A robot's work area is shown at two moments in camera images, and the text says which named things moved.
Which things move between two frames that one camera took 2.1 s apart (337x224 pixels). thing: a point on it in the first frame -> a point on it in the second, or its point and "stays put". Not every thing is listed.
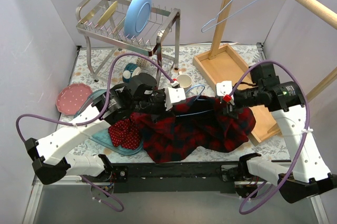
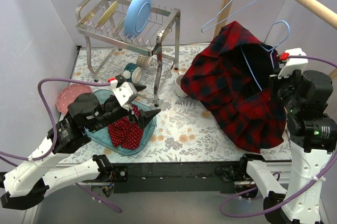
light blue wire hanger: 198,99 -> 270,50
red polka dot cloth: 125,133 stays put
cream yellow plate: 108,13 stays put
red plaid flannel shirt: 196,124 -> 231,81
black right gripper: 231,107 -> 275,81
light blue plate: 138,13 stays put
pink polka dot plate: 69,100 stays put
